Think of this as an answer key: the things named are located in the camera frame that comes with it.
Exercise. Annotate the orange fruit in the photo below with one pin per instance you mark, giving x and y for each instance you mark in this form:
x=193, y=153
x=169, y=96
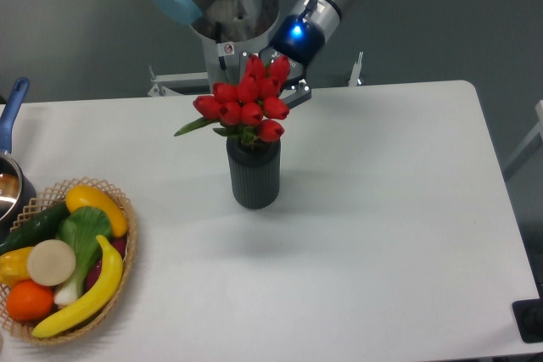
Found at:
x=28, y=301

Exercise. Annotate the green cucumber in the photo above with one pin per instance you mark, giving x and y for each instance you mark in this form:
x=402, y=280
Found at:
x=41, y=227

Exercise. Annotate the green bok choy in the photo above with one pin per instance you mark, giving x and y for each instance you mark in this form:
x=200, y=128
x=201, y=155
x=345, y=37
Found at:
x=79, y=231

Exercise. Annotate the yellow bell pepper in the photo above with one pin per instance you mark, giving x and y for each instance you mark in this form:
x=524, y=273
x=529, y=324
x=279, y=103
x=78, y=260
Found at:
x=14, y=266

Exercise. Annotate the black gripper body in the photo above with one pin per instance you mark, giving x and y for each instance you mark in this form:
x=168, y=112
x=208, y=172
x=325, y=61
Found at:
x=299, y=41

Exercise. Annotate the black device at table edge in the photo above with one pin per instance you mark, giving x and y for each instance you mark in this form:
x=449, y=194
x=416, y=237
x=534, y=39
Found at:
x=528, y=316

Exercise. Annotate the dark grey ribbed vase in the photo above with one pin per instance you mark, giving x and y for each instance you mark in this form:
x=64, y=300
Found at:
x=255, y=173

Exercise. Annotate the blue handled saucepan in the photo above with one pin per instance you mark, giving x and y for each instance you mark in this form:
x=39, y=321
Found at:
x=16, y=189

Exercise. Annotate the white frame at right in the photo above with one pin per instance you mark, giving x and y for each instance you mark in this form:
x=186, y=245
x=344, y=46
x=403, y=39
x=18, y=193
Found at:
x=526, y=148

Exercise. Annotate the beige round disc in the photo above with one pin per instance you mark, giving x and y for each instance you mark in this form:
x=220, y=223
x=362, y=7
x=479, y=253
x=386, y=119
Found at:
x=51, y=262

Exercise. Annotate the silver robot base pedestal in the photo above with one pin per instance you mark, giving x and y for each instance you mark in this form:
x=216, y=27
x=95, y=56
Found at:
x=228, y=28

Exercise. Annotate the woven wicker basket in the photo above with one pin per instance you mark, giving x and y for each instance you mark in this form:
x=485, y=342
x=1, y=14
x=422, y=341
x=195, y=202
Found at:
x=49, y=197

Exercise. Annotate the purple eggplant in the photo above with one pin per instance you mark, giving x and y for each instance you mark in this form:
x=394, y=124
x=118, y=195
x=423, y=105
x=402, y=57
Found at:
x=120, y=246

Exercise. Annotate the yellow squash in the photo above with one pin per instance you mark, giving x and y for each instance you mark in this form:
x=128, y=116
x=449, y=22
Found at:
x=83, y=195

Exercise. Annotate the yellow banana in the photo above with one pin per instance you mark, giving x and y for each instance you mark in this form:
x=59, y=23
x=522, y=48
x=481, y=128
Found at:
x=90, y=302

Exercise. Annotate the red tulip bouquet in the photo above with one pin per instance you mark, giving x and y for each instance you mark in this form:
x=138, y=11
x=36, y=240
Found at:
x=250, y=111

